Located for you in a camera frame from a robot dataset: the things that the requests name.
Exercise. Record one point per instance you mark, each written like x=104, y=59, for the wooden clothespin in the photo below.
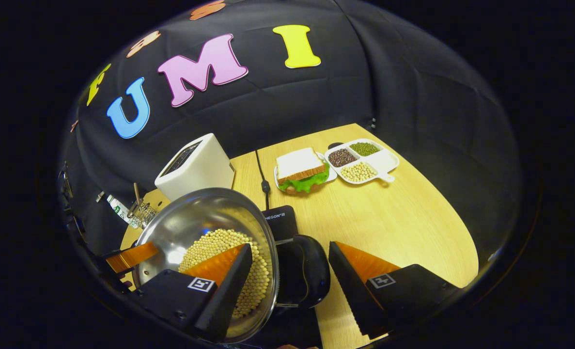
x=74, y=126

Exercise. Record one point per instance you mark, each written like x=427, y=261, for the black induction cooktop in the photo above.
x=282, y=223

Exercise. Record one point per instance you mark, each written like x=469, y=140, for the white round plate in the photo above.
x=333, y=174

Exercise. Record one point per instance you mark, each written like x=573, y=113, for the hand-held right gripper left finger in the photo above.
x=224, y=300

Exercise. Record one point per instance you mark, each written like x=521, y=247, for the white toaster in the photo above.
x=200, y=169

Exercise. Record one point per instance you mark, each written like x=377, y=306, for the wooden stick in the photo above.
x=136, y=191

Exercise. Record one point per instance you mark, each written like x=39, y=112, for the white drink bottle green label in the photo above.
x=120, y=209

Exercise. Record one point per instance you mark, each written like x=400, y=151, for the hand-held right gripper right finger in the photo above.
x=352, y=293

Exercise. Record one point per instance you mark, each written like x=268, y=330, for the stainless steel pot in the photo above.
x=205, y=213

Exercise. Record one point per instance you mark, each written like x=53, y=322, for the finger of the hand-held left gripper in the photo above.
x=132, y=257

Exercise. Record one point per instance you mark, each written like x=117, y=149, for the pile of yellow soybeans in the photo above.
x=219, y=247

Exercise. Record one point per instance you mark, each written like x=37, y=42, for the black backdrop cloth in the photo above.
x=365, y=72

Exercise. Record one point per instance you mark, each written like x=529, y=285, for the white divided dish with beans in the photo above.
x=379, y=157

